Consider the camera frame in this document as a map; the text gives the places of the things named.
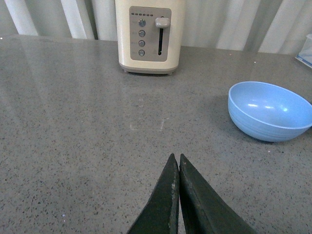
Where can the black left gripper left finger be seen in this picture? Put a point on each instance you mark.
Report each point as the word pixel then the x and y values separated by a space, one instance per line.
pixel 160 214

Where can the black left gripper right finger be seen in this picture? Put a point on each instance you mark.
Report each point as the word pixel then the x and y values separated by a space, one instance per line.
pixel 203 210

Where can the blue bowl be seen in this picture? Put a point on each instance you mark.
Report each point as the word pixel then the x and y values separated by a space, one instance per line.
pixel 268 112

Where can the cream two-slot toaster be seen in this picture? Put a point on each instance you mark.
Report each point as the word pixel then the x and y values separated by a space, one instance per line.
pixel 149 35

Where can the clear plastic food container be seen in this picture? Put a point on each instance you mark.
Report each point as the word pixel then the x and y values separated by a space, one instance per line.
pixel 305 55

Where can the white curtain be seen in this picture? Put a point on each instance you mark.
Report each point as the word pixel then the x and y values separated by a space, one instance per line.
pixel 269 26

